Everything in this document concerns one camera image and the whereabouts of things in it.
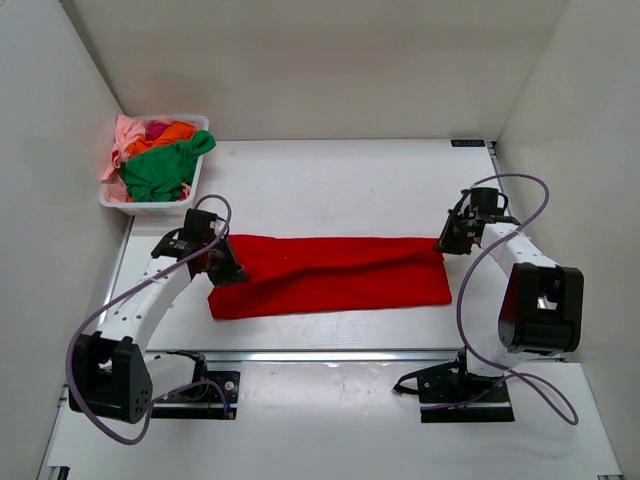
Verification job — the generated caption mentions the green t-shirt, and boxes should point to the green t-shirt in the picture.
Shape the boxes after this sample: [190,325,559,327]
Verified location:
[119,130,216,203]

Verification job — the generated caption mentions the white plastic laundry basket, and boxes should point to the white plastic laundry basket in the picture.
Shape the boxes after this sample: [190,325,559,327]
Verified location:
[100,114,216,215]

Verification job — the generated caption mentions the small black table label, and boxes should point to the small black table label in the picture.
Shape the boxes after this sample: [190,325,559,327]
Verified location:
[450,139,486,148]

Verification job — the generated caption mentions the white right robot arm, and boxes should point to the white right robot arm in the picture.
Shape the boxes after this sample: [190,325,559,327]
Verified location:
[434,187,584,401]

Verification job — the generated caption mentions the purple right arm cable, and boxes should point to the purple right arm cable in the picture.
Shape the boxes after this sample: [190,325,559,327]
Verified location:
[419,172,581,426]

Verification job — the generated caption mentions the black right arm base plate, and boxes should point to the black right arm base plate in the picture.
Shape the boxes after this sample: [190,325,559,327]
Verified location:
[392,357,515,424]

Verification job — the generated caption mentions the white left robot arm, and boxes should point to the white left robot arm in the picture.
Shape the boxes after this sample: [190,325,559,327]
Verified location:
[66,209,248,426]

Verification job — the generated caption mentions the orange t-shirt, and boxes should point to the orange t-shirt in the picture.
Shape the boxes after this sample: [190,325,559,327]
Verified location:
[127,122,197,156]

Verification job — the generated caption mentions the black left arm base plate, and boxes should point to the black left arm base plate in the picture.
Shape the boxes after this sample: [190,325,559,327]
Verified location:
[151,362,241,421]

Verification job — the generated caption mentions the magenta t-shirt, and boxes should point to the magenta t-shirt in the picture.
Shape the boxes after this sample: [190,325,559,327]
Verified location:
[145,121,171,141]

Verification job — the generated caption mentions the red t-shirt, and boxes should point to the red t-shirt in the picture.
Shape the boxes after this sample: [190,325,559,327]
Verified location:
[208,234,452,320]

